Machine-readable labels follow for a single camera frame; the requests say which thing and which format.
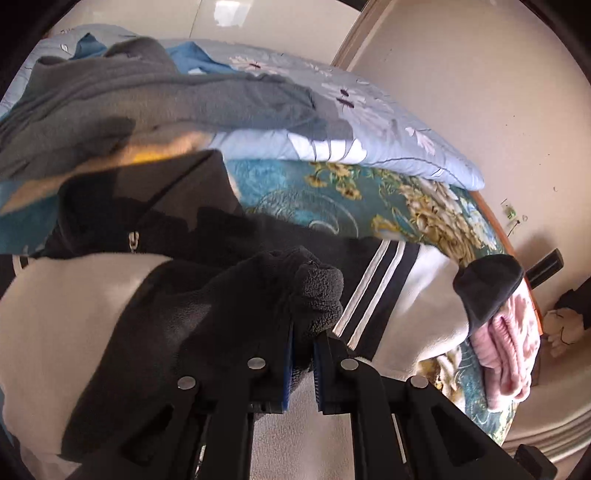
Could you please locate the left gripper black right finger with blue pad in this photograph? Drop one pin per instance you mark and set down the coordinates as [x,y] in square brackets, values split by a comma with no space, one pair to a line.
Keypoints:
[401,430]

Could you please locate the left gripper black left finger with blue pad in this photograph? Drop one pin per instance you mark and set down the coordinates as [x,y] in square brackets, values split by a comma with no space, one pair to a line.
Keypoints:
[200,426]

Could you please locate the black and cream fleece jacket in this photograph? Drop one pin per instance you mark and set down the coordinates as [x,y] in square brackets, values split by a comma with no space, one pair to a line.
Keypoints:
[148,262]

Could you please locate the pink folded cloth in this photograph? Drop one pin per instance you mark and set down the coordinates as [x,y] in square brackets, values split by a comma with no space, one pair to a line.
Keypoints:
[507,347]

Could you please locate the teal floral plush blanket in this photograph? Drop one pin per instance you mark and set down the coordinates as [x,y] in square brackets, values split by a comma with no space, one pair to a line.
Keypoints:
[358,202]

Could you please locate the tan fleece blanket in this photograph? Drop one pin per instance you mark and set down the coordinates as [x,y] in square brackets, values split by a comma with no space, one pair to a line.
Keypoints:
[170,144]

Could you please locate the grey fleece garment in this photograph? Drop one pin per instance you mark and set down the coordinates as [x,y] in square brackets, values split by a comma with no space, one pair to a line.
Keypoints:
[73,110]

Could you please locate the light blue garment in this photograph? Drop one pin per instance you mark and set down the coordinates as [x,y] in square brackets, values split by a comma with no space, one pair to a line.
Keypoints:
[187,56]

